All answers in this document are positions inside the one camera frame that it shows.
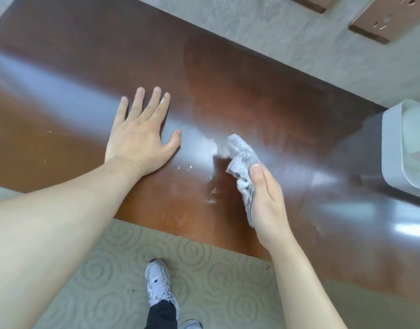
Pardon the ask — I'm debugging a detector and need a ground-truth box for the person's left hand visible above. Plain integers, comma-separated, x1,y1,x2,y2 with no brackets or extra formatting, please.
104,87,182,177

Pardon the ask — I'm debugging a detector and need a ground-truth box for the person's right hand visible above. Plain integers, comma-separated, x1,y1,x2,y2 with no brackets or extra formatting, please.
249,164,294,252

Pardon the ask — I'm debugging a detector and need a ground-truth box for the grey cleaning cloth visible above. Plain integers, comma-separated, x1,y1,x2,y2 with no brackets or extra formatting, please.
226,134,261,228

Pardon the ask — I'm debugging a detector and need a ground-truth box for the person's right forearm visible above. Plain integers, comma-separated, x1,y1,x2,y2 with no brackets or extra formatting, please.
269,233,348,329

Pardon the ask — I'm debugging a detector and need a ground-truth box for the person's left forearm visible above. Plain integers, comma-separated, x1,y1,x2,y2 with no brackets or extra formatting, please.
0,156,144,329

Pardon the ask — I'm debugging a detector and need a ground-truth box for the white sneaker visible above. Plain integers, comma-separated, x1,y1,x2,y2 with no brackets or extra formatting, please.
144,259,180,319

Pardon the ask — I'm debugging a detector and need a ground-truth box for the white plastic box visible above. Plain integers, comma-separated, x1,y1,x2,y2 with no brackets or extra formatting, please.
381,99,420,196

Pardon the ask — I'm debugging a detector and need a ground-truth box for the black trouser leg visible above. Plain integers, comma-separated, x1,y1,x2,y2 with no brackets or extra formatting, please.
144,299,178,329

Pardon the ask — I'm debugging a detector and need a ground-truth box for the brown wall socket plate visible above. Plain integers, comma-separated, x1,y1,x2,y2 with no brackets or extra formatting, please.
348,0,420,44

